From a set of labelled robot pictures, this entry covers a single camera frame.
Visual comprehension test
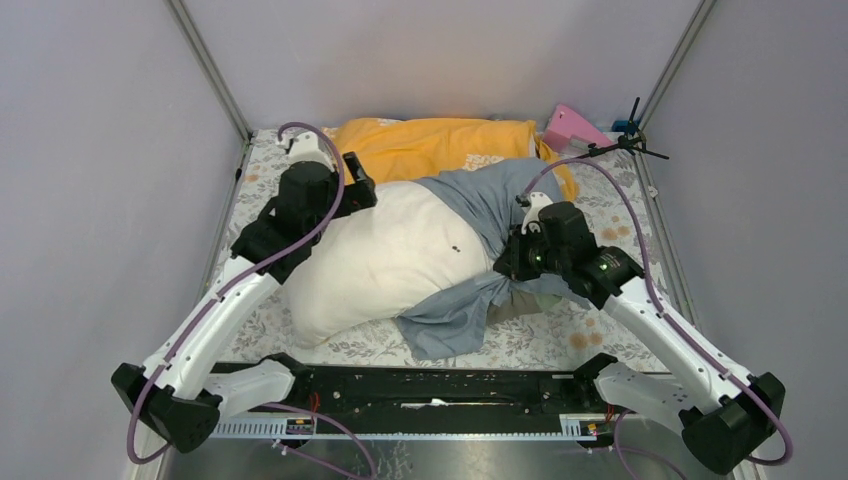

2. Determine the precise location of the floral bed sheet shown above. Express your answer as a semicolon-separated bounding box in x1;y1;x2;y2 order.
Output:
220;152;668;373

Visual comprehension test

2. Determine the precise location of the white pillow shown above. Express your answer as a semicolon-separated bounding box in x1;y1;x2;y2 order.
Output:
286;180;497;350

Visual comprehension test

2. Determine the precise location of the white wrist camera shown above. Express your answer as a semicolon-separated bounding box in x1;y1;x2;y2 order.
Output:
277;129;335;171
516;191;553;235

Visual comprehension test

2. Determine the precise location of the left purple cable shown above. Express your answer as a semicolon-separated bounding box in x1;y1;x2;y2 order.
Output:
125;122;379;480

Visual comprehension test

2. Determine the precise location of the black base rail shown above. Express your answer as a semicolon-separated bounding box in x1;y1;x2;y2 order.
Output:
198;360;621;439

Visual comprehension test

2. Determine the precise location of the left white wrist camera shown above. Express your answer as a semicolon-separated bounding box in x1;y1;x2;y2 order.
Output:
277;129;335;171

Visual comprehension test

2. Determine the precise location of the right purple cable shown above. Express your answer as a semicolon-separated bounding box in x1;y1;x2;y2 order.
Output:
516;156;795;480

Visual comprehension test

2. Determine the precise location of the grey blue pillowcase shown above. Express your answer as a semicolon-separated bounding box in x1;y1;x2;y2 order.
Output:
395;157;589;360

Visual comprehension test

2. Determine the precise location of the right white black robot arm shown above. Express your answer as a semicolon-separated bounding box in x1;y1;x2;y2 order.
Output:
494;192;786;475

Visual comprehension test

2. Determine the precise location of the purple cable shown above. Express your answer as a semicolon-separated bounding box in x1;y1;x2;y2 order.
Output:
516;156;795;480
125;122;379;480

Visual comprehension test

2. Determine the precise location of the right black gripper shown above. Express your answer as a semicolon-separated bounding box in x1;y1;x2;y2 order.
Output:
493;222;570;281

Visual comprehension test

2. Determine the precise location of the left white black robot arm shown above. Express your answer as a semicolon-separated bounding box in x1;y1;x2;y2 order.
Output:
111;152;377;453

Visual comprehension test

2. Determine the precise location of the orange printed pillow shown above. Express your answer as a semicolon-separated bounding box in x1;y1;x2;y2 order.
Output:
322;118;559;184

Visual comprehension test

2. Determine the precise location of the black tripod stand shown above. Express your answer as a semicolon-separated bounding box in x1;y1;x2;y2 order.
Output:
580;97;670;160

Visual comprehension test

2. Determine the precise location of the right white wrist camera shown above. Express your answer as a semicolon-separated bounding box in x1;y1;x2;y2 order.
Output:
516;191;553;235

